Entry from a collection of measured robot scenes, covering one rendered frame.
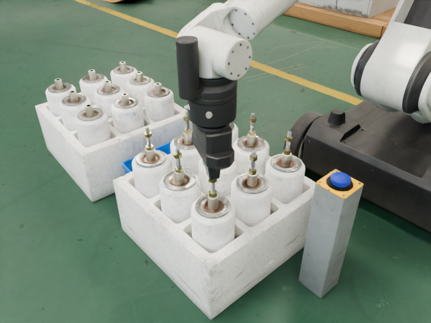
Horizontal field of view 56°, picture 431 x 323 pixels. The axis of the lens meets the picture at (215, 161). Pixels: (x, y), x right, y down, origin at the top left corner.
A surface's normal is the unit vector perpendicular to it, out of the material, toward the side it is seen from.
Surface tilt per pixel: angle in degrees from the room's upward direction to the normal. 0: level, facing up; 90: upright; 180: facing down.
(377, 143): 0
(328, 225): 90
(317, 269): 90
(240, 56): 90
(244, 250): 90
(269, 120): 0
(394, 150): 0
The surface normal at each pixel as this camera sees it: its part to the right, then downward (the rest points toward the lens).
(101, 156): 0.62, 0.45
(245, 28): -0.65, 0.68
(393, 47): -0.52, -0.29
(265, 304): 0.00, -0.82
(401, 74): -0.65, 0.00
